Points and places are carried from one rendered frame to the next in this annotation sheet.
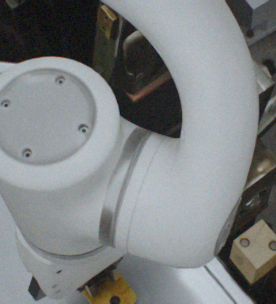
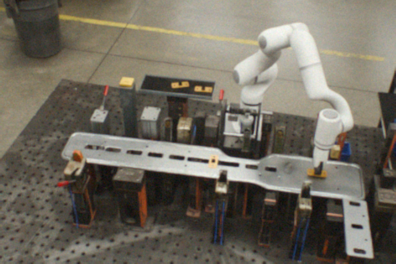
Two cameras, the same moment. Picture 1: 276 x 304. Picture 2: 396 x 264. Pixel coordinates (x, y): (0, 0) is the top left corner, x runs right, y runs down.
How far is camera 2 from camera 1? 1.91 m
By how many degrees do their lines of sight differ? 38
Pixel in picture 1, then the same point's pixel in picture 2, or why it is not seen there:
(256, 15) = not seen: hidden behind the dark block
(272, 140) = not seen: hidden behind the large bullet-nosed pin
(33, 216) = (334, 130)
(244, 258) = (336, 151)
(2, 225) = (294, 178)
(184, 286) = (328, 166)
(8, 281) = not seen: hidden behind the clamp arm
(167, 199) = (346, 117)
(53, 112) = (331, 113)
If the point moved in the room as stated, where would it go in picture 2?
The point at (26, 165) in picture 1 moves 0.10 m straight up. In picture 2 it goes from (335, 119) to (340, 99)
